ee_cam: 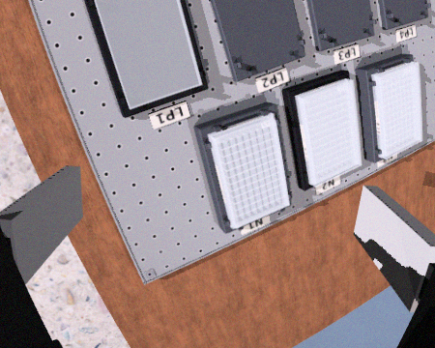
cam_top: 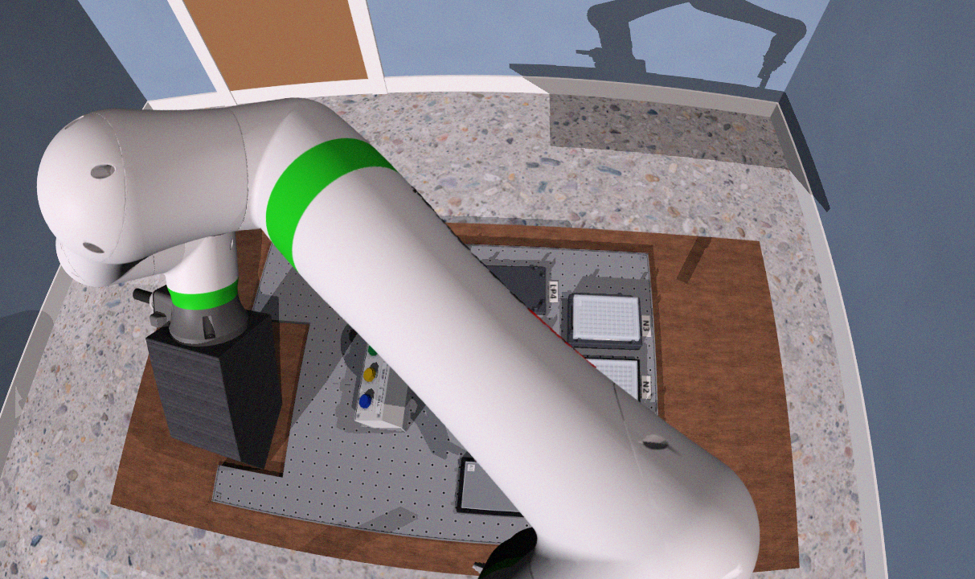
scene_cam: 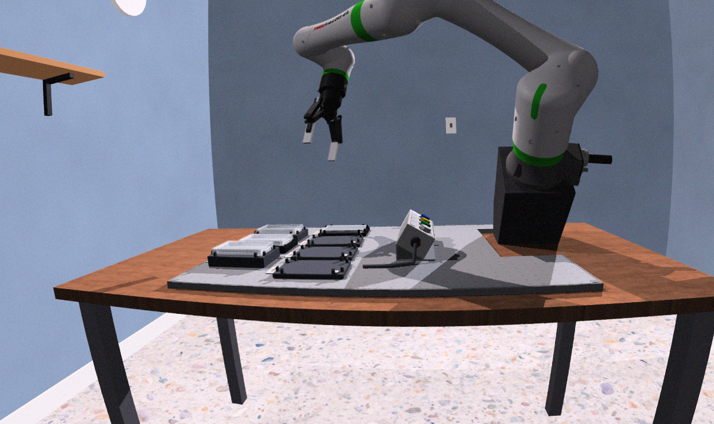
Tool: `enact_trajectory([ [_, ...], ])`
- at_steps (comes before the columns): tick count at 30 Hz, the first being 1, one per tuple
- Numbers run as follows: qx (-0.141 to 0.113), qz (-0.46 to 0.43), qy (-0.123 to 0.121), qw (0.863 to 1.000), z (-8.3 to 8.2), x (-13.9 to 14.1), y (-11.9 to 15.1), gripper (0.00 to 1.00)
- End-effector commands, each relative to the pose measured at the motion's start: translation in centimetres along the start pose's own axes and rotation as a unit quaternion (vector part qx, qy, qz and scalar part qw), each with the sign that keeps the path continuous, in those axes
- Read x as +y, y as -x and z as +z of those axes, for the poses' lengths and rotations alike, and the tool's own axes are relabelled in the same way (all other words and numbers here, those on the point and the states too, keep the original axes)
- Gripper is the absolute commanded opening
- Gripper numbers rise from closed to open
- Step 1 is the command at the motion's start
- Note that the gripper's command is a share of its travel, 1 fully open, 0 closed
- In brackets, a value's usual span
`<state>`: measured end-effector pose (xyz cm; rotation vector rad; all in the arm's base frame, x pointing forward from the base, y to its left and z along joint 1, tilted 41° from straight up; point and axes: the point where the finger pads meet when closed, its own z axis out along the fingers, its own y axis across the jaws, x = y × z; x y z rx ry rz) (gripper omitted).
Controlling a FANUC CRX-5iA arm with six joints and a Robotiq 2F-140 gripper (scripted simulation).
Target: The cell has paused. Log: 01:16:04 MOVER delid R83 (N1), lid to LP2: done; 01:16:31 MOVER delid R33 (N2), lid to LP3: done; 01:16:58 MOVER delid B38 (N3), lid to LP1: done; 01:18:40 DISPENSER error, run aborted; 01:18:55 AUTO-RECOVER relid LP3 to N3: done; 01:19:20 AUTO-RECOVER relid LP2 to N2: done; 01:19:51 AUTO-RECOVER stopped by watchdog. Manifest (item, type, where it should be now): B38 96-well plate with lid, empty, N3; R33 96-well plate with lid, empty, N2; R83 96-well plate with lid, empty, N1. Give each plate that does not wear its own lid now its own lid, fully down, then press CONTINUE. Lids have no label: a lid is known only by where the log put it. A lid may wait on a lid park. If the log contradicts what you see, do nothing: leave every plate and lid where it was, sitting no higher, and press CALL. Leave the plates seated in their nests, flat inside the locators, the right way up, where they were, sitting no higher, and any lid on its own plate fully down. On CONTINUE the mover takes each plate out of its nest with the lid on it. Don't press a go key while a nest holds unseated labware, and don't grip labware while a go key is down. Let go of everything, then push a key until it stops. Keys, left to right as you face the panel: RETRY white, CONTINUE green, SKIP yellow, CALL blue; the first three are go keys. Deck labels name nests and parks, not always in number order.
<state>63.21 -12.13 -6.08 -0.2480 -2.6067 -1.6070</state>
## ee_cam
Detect black rectangular nest frame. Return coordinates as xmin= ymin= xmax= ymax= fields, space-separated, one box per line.
xmin=282 ymin=70 xmax=350 ymax=190

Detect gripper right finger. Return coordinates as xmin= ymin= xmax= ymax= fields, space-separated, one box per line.
xmin=353 ymin=186 xmax=435 ymax=348

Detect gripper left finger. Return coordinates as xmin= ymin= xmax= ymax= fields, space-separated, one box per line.
xmin=0 ymin=165 xmax=83 ymax=348

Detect grey perforated base plate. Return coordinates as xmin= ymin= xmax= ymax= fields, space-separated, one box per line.
xmin=28 ymin=0 xmax=435 ymax=285

